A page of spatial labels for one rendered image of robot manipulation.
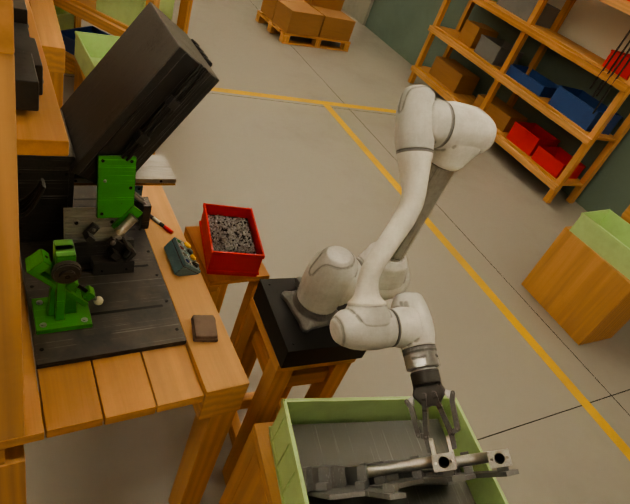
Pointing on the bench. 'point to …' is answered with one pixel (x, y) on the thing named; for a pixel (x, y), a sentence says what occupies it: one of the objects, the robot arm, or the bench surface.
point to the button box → (180, 259)
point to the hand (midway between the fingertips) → (442, 452)
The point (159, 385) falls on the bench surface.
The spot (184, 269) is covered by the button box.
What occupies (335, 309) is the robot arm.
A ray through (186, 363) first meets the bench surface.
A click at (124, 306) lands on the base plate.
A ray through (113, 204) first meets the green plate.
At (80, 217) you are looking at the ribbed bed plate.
